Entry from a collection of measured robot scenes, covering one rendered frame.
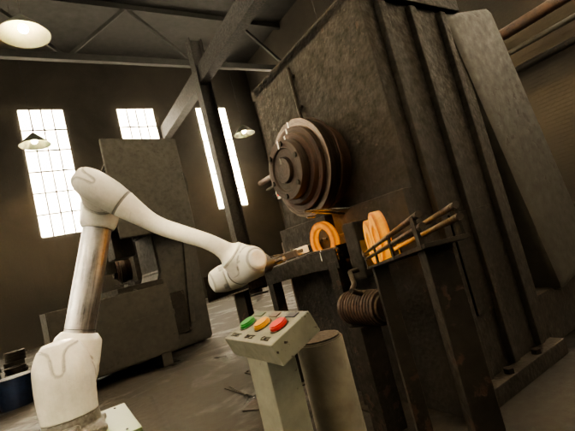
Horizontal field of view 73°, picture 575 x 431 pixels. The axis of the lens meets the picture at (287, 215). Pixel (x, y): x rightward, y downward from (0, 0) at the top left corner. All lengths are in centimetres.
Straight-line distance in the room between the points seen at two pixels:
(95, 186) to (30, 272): 1012
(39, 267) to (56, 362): 1021
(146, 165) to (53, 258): 745
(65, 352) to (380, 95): 142
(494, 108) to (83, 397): 208
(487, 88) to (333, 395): 171
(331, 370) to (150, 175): 363
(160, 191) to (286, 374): 363
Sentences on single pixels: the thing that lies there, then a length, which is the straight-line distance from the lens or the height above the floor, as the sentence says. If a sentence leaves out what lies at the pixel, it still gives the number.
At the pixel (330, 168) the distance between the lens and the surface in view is 169.
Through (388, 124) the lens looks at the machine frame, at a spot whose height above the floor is 114.
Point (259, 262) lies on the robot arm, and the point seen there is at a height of 73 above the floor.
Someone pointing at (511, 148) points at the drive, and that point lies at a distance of 225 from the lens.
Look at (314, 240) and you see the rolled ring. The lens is 190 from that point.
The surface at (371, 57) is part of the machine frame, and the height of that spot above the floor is 142.
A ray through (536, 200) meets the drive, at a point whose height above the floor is 69.
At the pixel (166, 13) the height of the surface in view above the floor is 745.
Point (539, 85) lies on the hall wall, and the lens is 788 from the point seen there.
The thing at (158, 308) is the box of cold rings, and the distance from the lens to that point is 395.
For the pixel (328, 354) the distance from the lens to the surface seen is 98.
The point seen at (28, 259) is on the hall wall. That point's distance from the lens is 1157.
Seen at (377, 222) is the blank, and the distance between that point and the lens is 117.
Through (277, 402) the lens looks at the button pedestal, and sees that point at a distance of 88.
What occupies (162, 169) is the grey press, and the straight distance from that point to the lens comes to 444.
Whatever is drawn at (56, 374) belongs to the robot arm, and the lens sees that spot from 136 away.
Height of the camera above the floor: 75
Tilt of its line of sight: 5 degrees up
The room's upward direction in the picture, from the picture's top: 14 degrees counter-clockwise
